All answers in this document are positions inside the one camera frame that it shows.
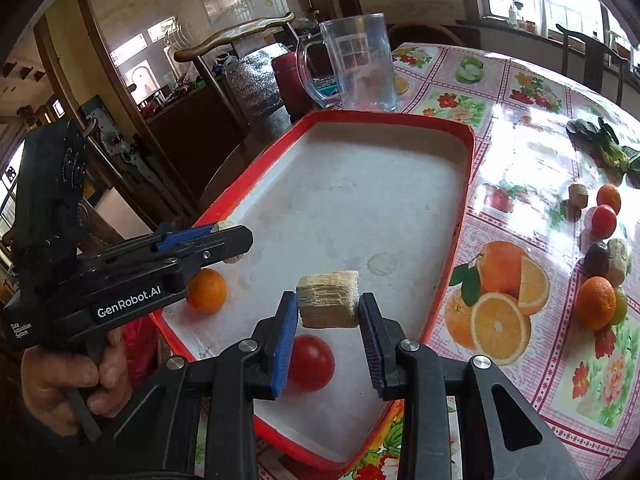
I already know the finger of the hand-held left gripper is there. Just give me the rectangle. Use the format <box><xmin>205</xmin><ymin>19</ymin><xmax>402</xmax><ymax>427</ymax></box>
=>
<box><xmin>152</xmin><ymin>224</ymin><xmax>222</xmax><ymax>254</ymax></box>
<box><xmin>169</xmin><ymin>224</ymin><xmax>254</xmax><ymax>287</ymax></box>

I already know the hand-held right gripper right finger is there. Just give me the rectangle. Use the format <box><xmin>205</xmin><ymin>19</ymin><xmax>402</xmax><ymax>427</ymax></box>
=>
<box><xmin>357</xmin><ymin>291</ymin><xmax>588</xmax><ymax>480</ymax></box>

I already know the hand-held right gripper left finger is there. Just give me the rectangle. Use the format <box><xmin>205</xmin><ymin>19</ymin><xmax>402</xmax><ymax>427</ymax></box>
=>
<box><xmin>100</xmin><ymin>290</ymin><xmax>301</xmax><ymax>480</ymax></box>

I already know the red tomato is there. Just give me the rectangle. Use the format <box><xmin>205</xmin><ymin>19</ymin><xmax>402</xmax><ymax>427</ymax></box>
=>
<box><xmin>591</xmin><ymin>205</ymin><xmax>618</xmax><ymax>240</ymax></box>
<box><xmin>287</xmin><ymin>335</ymin><xmax>336</xmax><ymax>393</ymax></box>

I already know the orange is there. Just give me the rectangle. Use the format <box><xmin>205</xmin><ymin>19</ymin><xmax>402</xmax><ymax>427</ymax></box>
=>
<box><xmin>186</xmin><ymin>268</ymin><xmax>228</xmax><ymax>314</ymax></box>
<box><xmin>575</xmin><ymin>276</ymin><xmax>617</xmax><ymax>331</ymax></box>
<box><xmin>596</xmin><ymin>183</ymin><xmax>622</xmax><ymax>214</ymax></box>

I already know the red tray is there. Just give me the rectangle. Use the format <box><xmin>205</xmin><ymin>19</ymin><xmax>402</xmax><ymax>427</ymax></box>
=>
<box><xmin>150</xmin><ymin>110</ymin><xmax>476</xmax><ymax>471</ymax></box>

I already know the dark purple plum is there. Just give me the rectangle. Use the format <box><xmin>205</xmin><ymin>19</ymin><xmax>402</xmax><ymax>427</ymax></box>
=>
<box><xmin>582</xmin><ymin>242</ymin><xmax>611</xmax><ymax>278</ymax></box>

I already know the green round fruit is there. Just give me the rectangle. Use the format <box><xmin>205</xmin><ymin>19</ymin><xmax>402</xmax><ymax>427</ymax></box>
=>
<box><xmin>611</xmin><ymin>287</ymin><xmax>629</xmax><ymax>326</ymax></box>

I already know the person's left forearm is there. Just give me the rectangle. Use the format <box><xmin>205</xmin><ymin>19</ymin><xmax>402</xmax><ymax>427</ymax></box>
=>
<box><xmin>15</xmin><ymin>410</ymin><xmax>166</xmax><ymax>480</ymax></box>

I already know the person's left hand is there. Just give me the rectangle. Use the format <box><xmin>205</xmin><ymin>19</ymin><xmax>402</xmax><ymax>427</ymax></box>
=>
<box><xmin>20</xmin><ymin>327</ymin><xmax>130</xmax><ymax>438</ymax></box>

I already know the red cloth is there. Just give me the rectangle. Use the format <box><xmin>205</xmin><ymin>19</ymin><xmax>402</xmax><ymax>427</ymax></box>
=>
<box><xmin>122</xmin><ymin>317</ymin><xmax>163</xmax><ymax>366</ymax></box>

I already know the maroon thermos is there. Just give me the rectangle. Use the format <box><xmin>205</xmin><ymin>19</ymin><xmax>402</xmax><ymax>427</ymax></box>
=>
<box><xmin>271</xmin><ymin>52</ymin><xmax>321</xmax><ymax>116</ymax></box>

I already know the teal box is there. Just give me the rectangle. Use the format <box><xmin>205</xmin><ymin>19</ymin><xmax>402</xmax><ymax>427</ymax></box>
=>
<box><xmin>314</xmin><ymin>75</ymin><xmax>346</xmax><ymax>106</ymax></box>

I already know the wooden chair with shiny back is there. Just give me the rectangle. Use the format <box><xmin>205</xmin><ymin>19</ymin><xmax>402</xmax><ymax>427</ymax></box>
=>
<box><xmin>172</xmin><ymin>11</ymin><xmax>301</xmax><ymax>161</ymax></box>

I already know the clear plastic mug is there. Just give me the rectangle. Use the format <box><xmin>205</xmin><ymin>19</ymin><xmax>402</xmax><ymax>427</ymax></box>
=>
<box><xmin>296</xmin><ymin>12</ymin><xmax>401</xmax><ymax>113</ymax></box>

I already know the floral fruit-print tablecloth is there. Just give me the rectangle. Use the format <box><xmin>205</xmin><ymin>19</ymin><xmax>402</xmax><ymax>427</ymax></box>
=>
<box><xmin>192</xmin><ymin>42</ymin><xmax>640</xmax><ymax>480</ymax></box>

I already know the curved wooden chair back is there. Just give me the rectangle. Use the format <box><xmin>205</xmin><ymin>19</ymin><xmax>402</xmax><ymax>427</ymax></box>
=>
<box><xmin>387</xmin><ymin>21</ymin><xmax>468</xmax><ymax>50</ymax></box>

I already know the green leafy vegetable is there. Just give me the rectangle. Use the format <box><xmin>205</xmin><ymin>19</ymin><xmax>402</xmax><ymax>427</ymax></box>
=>
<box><xmin>566</xmin><ymin>117</ymin><xmax>640</xmax><ymax>176</ymax></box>

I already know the dark wooden chair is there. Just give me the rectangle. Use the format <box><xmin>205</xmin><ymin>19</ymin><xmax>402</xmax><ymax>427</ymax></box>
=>
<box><xmin>555</xmin><ymin>24</ymin><xmax>631</xmax><ymax>106</ymax></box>

